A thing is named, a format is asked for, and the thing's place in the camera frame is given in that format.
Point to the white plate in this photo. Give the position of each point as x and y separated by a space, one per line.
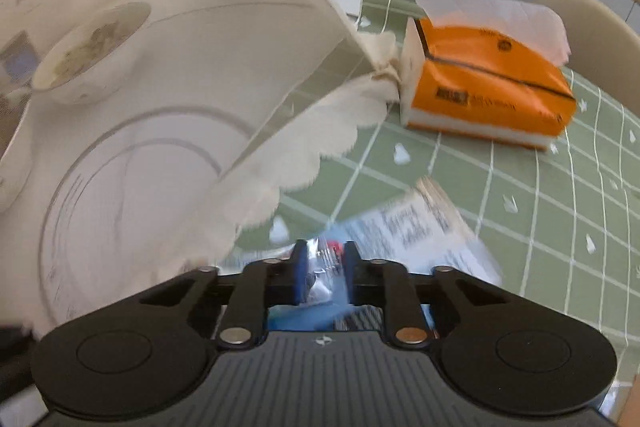
12 167

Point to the white blue snack packet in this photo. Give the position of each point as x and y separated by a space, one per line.
415 227

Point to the green checked tablecloth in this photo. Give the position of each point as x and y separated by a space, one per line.
550 207

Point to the white ceramic bowl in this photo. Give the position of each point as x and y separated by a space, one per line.
90 77

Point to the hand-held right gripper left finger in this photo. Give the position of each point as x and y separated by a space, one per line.
300 274

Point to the clear glass plate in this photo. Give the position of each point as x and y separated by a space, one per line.
100 232

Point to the orange tissue pack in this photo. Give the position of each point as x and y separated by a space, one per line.
490 92

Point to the beige chair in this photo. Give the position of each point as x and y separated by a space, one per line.
595 37

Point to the white mesh food cover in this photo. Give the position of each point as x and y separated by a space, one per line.
310 132

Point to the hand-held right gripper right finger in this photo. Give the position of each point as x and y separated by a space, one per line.
350 277

